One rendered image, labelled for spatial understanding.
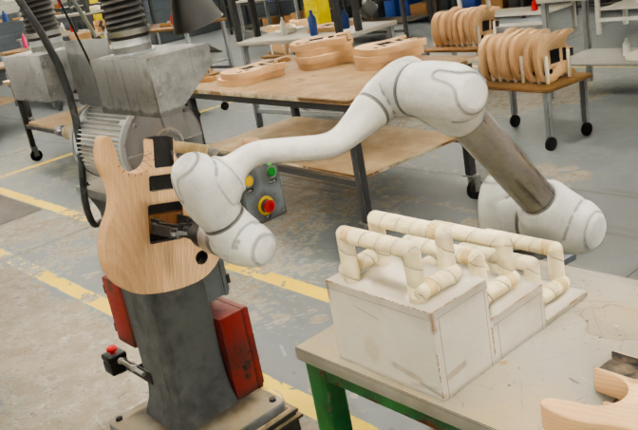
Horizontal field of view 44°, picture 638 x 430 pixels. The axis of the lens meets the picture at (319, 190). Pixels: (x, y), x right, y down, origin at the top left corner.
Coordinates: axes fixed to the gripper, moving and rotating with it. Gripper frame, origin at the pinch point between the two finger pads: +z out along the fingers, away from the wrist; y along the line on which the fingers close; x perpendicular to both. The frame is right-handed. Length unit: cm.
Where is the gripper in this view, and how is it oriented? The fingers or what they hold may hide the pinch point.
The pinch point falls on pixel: (167, 222)
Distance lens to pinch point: 203.3
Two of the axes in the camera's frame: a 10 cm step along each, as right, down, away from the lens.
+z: -6.6, -1.1, 7.5
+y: 7.5, -1.2, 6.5
